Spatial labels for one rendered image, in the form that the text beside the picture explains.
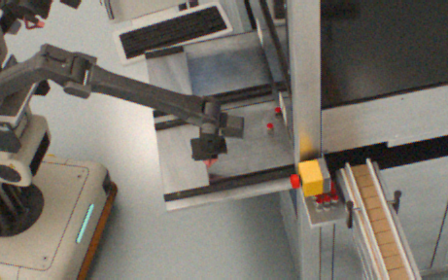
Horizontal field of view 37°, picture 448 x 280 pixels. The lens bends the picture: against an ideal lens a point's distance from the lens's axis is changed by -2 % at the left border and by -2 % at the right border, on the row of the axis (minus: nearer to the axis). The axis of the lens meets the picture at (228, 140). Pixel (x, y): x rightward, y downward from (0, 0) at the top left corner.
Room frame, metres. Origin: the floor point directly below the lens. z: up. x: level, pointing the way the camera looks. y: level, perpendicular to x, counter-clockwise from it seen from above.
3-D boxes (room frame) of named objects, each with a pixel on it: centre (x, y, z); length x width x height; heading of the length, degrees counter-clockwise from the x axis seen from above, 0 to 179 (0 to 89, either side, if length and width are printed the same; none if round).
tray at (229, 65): (1.66, -0.07, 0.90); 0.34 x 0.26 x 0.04; 92
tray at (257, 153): (1.32, -0.09, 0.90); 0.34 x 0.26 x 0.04; 92
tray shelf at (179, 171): (1.49, -0.01, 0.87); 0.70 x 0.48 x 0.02; 2
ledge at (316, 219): (1.07, -0.26, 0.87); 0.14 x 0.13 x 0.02; 92
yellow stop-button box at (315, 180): (1.08, -0.22, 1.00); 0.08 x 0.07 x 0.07; 92
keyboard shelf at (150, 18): (2.04, 0.15, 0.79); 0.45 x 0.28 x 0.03; 101
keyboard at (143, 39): (1.99, 0.14, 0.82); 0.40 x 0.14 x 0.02; 101
